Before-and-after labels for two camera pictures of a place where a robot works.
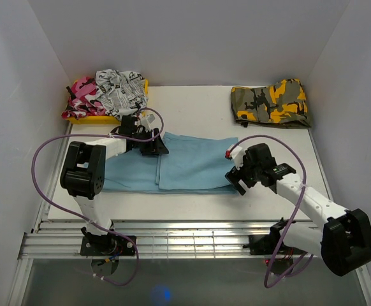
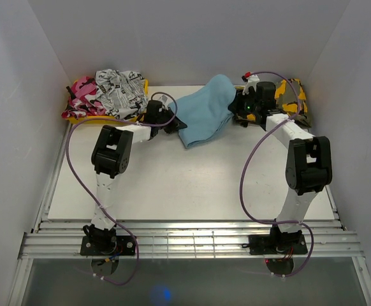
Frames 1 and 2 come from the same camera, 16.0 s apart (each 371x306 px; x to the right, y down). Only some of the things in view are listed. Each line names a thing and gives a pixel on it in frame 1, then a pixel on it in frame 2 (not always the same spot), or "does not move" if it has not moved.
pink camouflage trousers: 84,100 does not move
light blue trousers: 192,164 to 206,111
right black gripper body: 249,172 to 247,104
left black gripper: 155,148 to 175,124
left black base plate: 106,245 does not move
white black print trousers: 120,91 does not move
